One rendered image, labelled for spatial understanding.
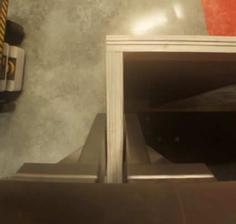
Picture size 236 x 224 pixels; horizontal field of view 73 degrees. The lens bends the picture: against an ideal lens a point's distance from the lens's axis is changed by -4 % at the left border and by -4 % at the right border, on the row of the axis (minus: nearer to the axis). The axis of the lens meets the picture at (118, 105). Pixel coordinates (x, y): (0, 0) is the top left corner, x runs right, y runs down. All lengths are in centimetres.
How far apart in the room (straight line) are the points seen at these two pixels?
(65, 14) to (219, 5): 98
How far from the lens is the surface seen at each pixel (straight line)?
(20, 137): 132
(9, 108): 117
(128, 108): 90
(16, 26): 117
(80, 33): 115
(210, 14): 130
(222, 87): 30
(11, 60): 114
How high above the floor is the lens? 107
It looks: 83 degrees down
